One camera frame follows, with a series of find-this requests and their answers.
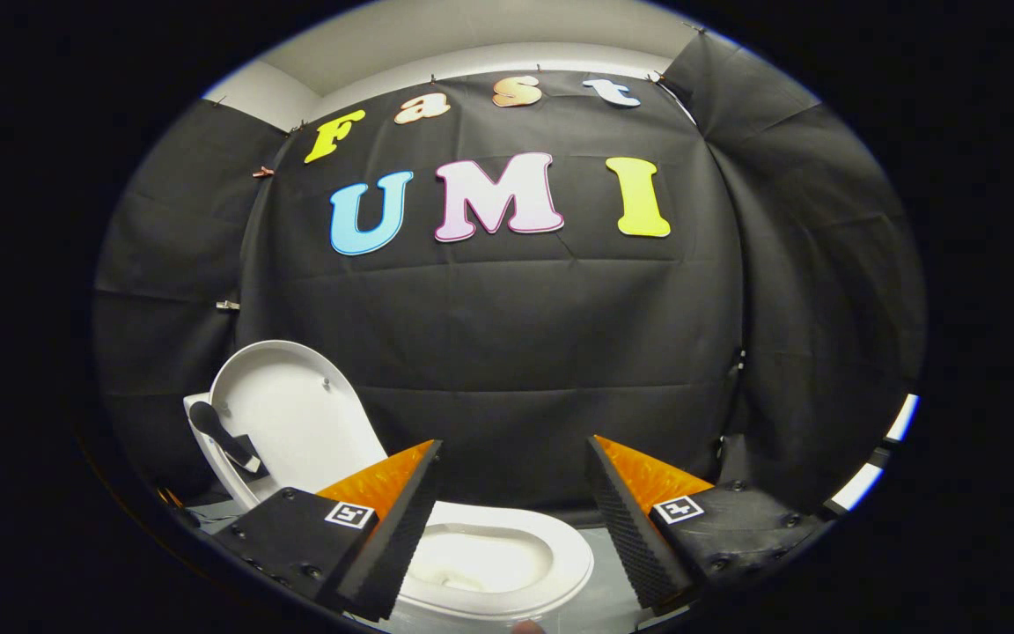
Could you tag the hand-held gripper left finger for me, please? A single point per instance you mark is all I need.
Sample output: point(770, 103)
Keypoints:
point(397, 528)

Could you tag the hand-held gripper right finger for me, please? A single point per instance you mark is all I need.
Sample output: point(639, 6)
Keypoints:
point(635, 533)

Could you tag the white toilet lid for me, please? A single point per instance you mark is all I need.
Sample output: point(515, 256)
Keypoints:
point(296, 414)

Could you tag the black lid pull tab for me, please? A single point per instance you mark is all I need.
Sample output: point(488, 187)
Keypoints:
point(216, 431)

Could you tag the white ceramic toilet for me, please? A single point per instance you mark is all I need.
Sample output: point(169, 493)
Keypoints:
point(560, 546)

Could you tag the grey and white striped board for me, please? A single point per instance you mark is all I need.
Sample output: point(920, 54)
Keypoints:
point(859, 486)

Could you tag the black backdrop cloth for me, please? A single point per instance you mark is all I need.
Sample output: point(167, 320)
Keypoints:
point(516, 326)

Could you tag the silver cloth clip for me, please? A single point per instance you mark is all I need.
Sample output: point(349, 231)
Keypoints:
point(227, 305)

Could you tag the copper cloth clip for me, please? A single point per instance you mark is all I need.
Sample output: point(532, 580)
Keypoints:
point(262, 173)

